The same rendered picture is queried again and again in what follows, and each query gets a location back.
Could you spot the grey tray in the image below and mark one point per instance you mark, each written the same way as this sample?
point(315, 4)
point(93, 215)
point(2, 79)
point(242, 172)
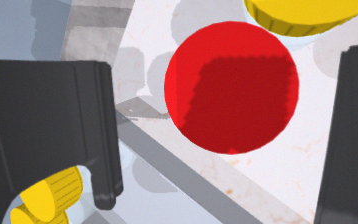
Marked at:
point(149, 199)

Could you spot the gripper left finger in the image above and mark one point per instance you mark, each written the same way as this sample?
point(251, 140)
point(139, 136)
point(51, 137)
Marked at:
point(55, 115)

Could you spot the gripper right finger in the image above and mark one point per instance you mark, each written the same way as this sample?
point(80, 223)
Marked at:
point(338, 195)

